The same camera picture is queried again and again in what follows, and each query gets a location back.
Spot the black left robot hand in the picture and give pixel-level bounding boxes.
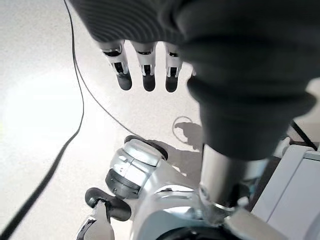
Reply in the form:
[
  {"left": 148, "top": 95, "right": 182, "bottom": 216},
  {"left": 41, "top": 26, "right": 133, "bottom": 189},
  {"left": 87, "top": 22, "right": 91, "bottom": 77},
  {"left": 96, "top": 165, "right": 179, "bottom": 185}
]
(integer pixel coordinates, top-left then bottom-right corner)
[{"left": 67, "top": 0, "right": 320, "bottom": 213}]

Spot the silver left robot leg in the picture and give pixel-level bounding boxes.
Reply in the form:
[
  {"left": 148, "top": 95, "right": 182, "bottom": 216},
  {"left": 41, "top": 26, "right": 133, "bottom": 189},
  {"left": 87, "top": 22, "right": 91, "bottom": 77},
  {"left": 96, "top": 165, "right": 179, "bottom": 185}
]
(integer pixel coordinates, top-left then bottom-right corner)
[{"left": 104, "top": 134, "right": 251, "bottom": 240}]

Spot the silver robot leg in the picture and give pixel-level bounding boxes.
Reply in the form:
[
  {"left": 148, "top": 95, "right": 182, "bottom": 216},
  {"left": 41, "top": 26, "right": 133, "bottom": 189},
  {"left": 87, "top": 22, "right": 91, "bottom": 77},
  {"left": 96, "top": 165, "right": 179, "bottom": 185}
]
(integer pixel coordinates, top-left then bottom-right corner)
[
  {"left": 74, "top": 188, "right": 133, "bottom": 240},
  {"left": 104, "top": 134, "right": 251, "bottom": 240}
]

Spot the white medical cart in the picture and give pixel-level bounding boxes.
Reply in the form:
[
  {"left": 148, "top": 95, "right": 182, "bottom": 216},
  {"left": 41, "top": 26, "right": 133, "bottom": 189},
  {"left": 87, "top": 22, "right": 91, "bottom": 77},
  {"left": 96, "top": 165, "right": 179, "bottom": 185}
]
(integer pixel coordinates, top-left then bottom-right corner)
[{"left": 249, "top": 141, "right": 320, "bottom": 240}]

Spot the silver right robot leg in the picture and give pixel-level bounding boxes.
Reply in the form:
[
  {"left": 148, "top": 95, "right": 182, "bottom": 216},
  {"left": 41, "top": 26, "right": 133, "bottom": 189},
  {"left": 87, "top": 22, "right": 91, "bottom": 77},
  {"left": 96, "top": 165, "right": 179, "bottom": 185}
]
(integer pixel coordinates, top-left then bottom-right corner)
[{"left": 74, "top": 188, "right": 133, "bottom": 240}]

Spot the thin black cable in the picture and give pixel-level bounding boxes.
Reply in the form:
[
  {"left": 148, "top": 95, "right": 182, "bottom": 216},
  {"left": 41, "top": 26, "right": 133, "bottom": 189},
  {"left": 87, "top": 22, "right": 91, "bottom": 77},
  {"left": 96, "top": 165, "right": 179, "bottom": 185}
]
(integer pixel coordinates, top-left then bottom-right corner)
[{"left": 71, "top": 14, "right": 137, "bottom": 137}]

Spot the thick black cable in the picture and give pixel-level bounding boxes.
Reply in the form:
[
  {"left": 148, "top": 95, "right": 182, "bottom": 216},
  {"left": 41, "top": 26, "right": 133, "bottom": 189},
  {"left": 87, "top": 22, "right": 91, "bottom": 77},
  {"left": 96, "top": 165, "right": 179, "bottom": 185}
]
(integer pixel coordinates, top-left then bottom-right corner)
[{"left": 0, "top": 0, "right": 85, "bottom": 240}]

